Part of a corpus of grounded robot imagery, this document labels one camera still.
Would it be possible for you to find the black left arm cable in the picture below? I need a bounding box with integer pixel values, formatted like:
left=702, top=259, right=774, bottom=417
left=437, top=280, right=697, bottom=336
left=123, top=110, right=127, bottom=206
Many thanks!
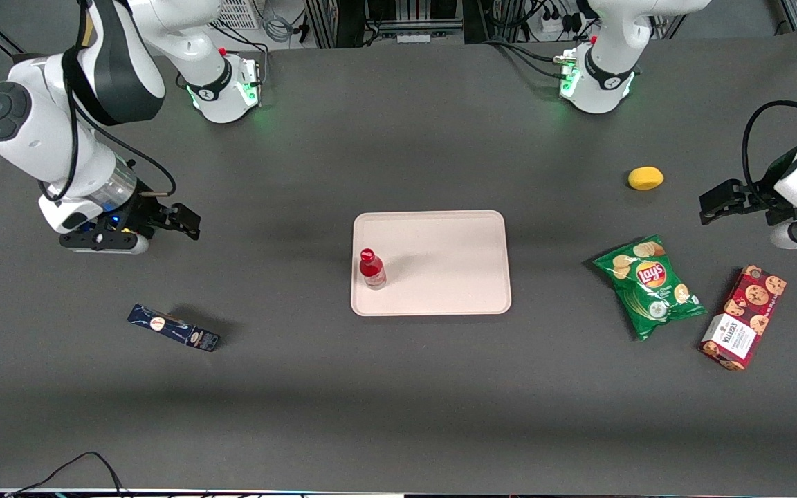
left=742, top=47, right=797, bottom=208

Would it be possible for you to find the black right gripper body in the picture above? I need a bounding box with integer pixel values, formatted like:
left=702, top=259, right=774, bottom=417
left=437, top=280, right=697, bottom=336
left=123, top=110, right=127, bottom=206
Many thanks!
left=94, top=187, right=167, bottom=237

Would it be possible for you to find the thin black table-edge cable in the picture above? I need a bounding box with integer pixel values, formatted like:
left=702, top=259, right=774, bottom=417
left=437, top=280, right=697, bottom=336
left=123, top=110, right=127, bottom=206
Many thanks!
left=4, top=451, right=127, bottom=498

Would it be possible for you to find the white perforated box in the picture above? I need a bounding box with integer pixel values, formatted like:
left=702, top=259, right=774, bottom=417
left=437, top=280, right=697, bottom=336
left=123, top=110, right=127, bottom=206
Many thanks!
left=213, top=0, right=262, bottom=30

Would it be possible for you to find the pale pink plastic tray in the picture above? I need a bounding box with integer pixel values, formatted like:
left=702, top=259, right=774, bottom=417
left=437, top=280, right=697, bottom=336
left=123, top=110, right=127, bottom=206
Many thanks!
left=351, top=210, right=513, bottom=317

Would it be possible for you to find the green chips bag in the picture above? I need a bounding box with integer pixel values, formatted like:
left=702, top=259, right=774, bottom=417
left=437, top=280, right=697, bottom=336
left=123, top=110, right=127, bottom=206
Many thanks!
left=593, top=234, right=708, bottom=342

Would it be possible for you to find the black base cable bundle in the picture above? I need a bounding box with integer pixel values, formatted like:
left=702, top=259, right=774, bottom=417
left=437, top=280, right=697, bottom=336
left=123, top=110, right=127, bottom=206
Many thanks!
left=483, top=38, right=567, bottom=80

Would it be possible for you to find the yellow lemon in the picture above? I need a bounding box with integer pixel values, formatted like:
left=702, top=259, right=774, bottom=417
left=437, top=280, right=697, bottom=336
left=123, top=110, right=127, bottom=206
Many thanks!
left=627, top=166, right=665, bottom=191

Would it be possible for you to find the red coke bottle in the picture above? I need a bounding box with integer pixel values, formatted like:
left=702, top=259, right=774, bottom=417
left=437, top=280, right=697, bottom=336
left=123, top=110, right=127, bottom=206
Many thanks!
left=359, top=248, right=387, bottom=291

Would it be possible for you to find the red cookie box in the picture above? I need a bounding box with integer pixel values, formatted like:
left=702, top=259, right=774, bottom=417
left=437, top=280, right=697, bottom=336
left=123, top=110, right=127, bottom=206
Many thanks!
left=699, top=265, right=787, bottom=372

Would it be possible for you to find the dark blue snack box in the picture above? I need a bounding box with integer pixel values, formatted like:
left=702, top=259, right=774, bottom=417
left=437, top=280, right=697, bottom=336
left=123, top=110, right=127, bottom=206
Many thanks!
left=127, top=304, right=221, bottom=353

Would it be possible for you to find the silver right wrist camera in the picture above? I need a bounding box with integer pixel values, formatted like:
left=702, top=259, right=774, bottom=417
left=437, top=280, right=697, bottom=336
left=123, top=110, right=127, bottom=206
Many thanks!
left=59, top=231, right=152, bottom=256

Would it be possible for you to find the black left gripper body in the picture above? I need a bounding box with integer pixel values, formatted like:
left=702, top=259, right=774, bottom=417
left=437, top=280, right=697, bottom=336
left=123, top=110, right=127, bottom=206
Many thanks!
left=741, top=147, right=797, bottom=226

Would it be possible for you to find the grey coiled cable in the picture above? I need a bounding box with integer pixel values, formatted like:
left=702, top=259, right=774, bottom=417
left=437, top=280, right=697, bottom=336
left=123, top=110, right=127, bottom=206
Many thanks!
left=262, top=12, right=297, bottom=44

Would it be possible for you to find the white power strip with plugs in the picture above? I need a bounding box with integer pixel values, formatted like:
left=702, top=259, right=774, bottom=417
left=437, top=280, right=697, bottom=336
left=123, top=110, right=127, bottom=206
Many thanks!
left=535, top=6, right=585, bottom=37

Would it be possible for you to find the black aluminium frame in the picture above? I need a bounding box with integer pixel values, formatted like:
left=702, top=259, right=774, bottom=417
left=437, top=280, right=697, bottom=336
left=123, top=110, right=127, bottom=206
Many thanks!
left=304, top=0, right=372, bottom=49

